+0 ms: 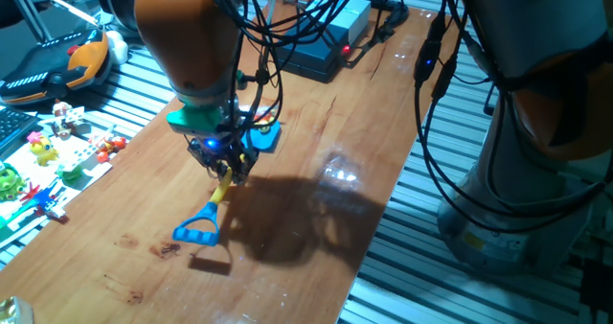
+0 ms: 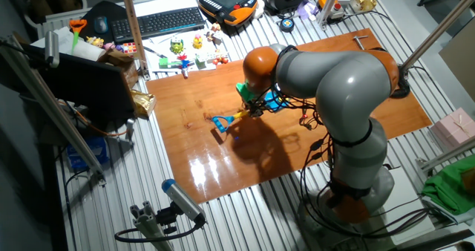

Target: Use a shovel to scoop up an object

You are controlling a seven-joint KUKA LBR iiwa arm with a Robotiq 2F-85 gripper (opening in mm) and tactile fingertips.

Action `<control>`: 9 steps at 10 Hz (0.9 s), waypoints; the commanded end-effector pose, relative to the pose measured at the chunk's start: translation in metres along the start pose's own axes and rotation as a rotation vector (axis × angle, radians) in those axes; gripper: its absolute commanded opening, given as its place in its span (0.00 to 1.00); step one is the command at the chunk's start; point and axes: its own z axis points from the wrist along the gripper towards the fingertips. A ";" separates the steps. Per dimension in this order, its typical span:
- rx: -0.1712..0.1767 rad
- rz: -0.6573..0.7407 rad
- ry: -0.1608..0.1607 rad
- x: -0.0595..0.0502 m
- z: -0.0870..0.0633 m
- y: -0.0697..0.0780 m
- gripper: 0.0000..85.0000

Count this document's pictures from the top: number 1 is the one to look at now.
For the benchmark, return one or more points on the black orange teach pendant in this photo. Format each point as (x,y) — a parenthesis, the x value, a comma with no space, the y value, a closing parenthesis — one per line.
(52,65)

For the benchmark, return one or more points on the brown wooden board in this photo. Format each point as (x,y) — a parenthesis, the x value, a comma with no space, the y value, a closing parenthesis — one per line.
(287,276)

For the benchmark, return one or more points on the blue yellow toy shovel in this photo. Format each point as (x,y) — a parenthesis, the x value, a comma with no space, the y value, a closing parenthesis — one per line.
(196,230)

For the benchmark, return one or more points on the green frog toy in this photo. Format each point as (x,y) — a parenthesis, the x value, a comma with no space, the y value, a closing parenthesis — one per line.
(9,182)

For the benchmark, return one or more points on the yellow chick toy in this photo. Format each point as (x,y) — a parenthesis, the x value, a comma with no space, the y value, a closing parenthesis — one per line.
(43,149)

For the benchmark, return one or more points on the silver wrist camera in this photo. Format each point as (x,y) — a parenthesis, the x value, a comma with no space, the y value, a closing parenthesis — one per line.
(201,131)

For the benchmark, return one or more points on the red crab toy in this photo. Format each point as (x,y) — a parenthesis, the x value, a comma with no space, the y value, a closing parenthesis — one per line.
(107,145)

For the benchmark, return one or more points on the green toy with white tag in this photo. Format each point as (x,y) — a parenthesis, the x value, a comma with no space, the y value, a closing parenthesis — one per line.
(72,170)

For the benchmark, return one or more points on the grey metal rod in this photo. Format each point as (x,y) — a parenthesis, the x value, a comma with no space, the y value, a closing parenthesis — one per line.
(29,10)

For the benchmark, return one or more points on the brown monkey toy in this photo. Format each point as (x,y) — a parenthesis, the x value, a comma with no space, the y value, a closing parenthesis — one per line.
(62,122)

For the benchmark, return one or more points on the green gripper adapter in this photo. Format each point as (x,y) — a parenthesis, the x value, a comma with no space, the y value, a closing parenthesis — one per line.
(194,118)

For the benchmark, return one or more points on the forearm in dark sleeve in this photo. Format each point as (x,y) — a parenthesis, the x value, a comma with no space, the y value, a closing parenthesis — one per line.
(14,7)

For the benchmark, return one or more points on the white paper sheet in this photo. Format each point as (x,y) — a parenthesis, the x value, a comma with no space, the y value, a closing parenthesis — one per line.
(91,175)

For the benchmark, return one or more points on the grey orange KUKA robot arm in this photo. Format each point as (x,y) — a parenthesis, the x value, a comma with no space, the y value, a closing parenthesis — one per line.
(187,31)

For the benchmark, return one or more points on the dark rectangular box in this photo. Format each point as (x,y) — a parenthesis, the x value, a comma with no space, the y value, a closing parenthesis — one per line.
(311,55)

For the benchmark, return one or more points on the green stick toy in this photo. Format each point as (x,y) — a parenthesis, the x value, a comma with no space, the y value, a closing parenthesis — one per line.
(12,217)

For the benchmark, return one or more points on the black computer keyboard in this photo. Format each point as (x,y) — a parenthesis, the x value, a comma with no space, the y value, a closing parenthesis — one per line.
(14,127)

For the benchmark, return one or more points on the light grey gift box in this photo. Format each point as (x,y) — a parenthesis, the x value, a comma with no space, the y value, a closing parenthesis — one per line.
(352,19)

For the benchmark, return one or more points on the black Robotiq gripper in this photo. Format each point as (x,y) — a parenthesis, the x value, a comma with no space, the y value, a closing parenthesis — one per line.
(215,151)

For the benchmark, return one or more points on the black round spool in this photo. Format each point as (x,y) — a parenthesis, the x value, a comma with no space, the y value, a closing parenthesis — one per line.
(115,3)

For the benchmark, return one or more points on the blue red plane toy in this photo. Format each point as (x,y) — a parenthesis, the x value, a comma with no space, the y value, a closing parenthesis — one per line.
(45,201)

